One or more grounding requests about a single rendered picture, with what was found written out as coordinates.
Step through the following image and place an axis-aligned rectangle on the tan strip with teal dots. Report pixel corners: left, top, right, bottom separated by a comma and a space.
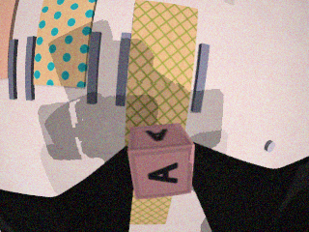
34, 0, 98, 88

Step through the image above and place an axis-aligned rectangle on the pink block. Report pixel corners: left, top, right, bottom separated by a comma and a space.
127, 124, 194, 200

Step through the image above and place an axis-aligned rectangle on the peach flat strip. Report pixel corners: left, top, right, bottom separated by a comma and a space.
0, 0, 19, 78

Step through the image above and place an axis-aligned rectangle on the yellow crosshatched strip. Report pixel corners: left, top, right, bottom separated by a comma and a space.
125, 0, 198, 224

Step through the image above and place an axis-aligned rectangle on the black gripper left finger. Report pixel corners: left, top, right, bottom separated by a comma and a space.
0, 146, 134, 232

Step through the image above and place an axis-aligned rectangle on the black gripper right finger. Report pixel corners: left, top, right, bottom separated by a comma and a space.
192, 142, 309, 232

